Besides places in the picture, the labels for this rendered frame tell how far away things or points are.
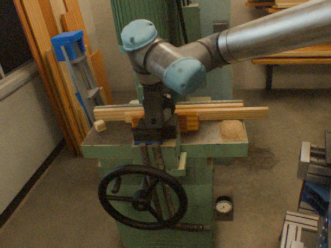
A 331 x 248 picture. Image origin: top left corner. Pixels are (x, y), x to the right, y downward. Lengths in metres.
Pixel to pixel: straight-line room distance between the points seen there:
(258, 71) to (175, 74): 2.93
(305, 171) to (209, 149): 0.40
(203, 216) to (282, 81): 2.59
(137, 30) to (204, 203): 0.76
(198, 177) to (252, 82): 2.55
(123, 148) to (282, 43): 0.67
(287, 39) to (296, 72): 3.00
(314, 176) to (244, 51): 0.70
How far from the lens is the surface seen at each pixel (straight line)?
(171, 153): 0.84
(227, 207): 1.05
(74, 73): 1.78
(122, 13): 0.89
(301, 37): 0.51
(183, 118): 0.96
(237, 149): 0.95
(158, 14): 0.90
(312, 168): 1.12
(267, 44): 0.54
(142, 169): 0.78
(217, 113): 1.04
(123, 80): 3.66
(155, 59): 0.55
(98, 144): 1.02
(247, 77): 3.43
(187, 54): 0.55
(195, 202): 1.12
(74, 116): 2.44
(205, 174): 1.02
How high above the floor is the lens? 1.44
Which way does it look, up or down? 31 degrees down
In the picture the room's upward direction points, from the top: 8 degrees counter-clockwise
